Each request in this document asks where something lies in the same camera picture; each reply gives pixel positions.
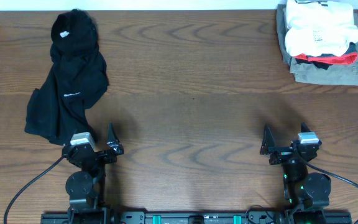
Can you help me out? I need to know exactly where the black t-shirt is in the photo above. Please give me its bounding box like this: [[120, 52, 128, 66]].
[[24, 9, 109, 145]]

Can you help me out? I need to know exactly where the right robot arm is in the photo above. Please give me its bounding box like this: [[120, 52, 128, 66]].
[[260, 123, 331, 223]]

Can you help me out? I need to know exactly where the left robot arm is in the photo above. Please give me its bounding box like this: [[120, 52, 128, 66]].
[[62, 123, 124, 224]]

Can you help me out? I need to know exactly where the red and black folded garment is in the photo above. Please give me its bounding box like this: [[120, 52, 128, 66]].
[[295, 42, 358, 70]]

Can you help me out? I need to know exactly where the grey folded garment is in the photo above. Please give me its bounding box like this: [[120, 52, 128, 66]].
[[276, 4, 358, 86]]

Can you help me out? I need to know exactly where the white folded garment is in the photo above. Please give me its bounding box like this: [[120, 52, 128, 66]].
[[285, 0, 358, 57]]

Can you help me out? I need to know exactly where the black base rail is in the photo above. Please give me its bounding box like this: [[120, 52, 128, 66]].
[[40, 210, 352, 224]]

